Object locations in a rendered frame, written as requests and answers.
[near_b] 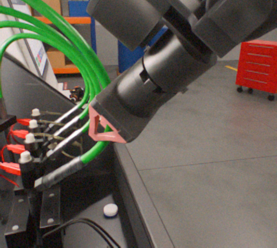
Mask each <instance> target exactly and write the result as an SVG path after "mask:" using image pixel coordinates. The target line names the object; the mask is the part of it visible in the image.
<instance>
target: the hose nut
mask: <svg viewBox="0 0 277 248"><path fill-rule="evenodd" d="M43 178H44V177H41V178H40V179H38V180H36V181H35V189H37V190H38V192H42V191H45V190H47V189H48V188H50V187H51V186H50V187H45V185H44V184H43V181H42V180H43Z"/></svg>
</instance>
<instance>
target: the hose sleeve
mask: <svg viewBox="0 0 277 248"><path fill-rule="evenodd" d="M81 156H82V155H80V156H78V157H76V158H74V159H73V160H70V161H69V162H68V163H67V164H65V165H63V166H61V167H60V168H58V169H56V170H55V171H52V172H51V173H49V174H48V175H46V176H44V178H43V180H42V181H43V184H44V185H45V187H50V186H51V185H53V184H56V183H57V182H59V181H61V180H62V179H64V178H65V177H67V176H69V175H71V174H73V173H75V172H77V171H78V170H79V169H82V168H83V167H84V166H86V165H87V164H84V163H83V162H82V160H81Z"/></svg>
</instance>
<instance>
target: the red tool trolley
mask: <svg viewBox="0 0 277 248"><path fill-rule="evenodd" d="M235 84H238V85H239V86H238V88H237V92H239V93H240V92H242V91H243V89H242V86H245V87H248V88H249V89H257V90H261V91H264V92H269V93H270V95H269V96H268V99H269V100H270V101H273V100H274V99H275V96H274V95H273V94H276V93H277V42H271V41H259V40H255V41H248V42H241V49H240V57H239V65H238V69H237V74H236V83H235Z"/></svg>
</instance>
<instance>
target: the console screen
mask: <svg viewBox="0 0 277 248"><path fill-rule="evenodd" d="M7 2H8V3H9V5H10V8H12V9H16V10H19V11H22V12H25V13H26V14H29V15H30V13H29V11H28V8H27V5H26V3H25V2H23V1H21V0H7ZM15 20H16V21H20V22H23V23H28V22H25V21H24V20H22V19H19V18H16V17H15ZM28 24H30V23H28ZM19 30H20V32H21V33H24V32H30V33H35V32H32V31H29V30H24V29H21V28H20V29H19ZM35 34H36V33H35ZM23 40H24V43H25V44H26V46H27V49H28V51H29V54H30V57H31V58H32V61H33V63H34V66H35V69H36V71H37V73H38V75H39V77H40V78H41V79H42V80H44V81H45V82H46V79H47V73H48V68H49V61H48V58H47V57H46V55H45V52H44V49H43V46H42V44H41V41H39V40H35V39H28V38H26V39H23Z"/></svg>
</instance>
